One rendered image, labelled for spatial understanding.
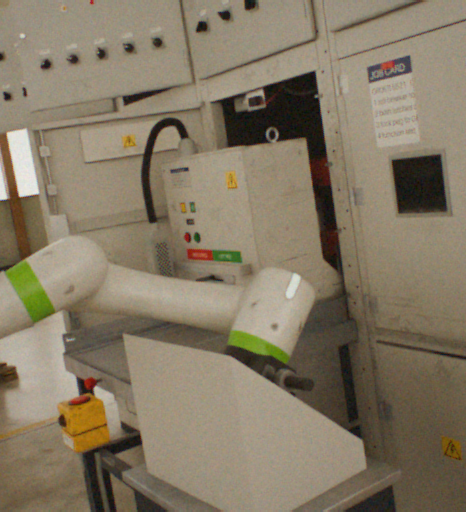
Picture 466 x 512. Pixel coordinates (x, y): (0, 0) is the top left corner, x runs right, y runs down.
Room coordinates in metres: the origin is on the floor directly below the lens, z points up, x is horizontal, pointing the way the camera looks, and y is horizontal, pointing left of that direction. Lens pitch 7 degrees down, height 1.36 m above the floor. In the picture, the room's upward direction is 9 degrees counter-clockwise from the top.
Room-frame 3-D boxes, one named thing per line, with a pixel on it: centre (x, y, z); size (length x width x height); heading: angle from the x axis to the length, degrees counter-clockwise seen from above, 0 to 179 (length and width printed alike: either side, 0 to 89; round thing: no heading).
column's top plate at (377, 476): (1.34, 0.02, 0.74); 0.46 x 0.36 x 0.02; 33
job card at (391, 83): (1.76, -0.46, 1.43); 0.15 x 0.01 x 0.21; 31
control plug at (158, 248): (2.27, 0.22, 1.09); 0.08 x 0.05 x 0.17; 121
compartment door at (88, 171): (2.50, 0.30, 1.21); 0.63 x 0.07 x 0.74; 105
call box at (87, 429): (1.49, 0.37, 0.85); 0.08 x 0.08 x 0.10; 31
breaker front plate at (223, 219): (2.12, 0.05, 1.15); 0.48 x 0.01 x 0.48; 31
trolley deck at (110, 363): (2.09, 0.12, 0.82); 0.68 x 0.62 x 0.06; 121
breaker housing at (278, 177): (2.26, -0.17, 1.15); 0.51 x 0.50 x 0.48; 121
